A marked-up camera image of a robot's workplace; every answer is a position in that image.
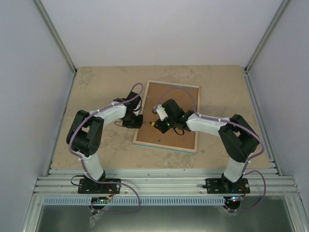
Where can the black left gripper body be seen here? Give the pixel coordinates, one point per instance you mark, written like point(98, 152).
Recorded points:
point(132, 122)

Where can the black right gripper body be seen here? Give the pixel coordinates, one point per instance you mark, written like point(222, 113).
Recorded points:
point(164, 129)

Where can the teal picture frame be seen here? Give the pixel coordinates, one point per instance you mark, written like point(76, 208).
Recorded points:
point(156, 92)

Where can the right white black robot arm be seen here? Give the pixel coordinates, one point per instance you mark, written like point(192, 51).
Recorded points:
point(238, 138)

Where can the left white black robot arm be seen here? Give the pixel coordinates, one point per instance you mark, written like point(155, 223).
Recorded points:
point(84, 136)

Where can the left controller board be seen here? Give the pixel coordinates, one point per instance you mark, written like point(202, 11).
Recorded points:
point(101, 200)

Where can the controller board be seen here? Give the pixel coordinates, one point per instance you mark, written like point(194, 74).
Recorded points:
point(234, 198)
point(101, 200)

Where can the right controller board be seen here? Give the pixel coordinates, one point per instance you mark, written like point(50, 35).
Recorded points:
point(234, 198)

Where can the clear plastic bag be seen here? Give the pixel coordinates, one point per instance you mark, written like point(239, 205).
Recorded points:
point(95, 217)

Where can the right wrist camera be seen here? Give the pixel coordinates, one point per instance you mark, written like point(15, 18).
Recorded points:
point(160, 110)

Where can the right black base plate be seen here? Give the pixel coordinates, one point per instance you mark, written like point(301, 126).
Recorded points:
point(220, 186)

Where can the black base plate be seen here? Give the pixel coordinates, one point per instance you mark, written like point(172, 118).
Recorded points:
point(220, 186)
point(87, 186)

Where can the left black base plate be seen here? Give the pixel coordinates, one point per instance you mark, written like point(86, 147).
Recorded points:
point(87, 186)

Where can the grey slotted cable duct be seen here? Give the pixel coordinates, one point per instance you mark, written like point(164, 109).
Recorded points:
point(144, 201)

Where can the aluminium rail base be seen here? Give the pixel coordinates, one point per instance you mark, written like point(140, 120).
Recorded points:
point(166, 182)

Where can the left aluminium corner post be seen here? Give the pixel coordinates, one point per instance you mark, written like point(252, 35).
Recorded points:
point(52, 29)

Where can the aluminium corner post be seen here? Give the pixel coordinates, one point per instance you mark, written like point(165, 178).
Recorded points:
point(266, 36)
point(52, 29)

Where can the right aluminium corner post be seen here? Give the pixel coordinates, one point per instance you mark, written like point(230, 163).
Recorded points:
point(266, 36)

